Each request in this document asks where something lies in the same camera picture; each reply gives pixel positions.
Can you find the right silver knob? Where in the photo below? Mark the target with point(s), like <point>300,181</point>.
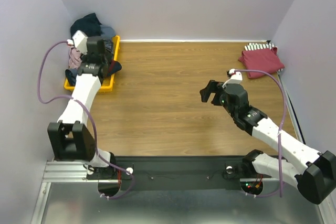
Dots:
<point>229,170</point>

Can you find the yellow plastic tray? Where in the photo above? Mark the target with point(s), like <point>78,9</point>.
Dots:
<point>108,82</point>

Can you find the left white knob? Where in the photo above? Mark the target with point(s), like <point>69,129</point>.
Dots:
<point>129,170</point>

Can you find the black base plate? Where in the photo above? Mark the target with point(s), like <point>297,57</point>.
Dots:
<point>183,172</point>

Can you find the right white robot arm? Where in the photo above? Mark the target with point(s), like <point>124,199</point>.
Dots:
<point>310,171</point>

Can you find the pink tank top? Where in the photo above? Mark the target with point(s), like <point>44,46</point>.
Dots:
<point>75,58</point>

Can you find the aluminium frame rail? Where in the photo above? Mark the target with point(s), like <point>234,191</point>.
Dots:
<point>66,195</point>

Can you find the folded striped tank top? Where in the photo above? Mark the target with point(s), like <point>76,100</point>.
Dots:
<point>258,46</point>

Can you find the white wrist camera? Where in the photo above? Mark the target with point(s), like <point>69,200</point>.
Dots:
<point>80,41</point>
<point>234,77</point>

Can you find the navy basketball jersey tank top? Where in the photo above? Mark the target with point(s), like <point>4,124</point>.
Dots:
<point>89,24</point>

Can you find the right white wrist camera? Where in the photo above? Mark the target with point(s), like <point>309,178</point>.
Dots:
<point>234,77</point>

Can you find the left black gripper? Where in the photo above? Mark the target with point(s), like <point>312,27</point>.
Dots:
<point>86,56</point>

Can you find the grey-blue tank top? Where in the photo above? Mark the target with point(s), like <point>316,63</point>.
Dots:
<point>106,33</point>

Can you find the folded red tank top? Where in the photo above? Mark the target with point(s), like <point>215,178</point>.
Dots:
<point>261,62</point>

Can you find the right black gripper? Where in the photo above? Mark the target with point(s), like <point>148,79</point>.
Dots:
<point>217,96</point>

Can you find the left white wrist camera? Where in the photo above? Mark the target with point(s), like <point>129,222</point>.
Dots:
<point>80,41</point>

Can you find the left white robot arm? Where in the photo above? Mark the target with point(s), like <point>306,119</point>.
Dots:
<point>70,138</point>

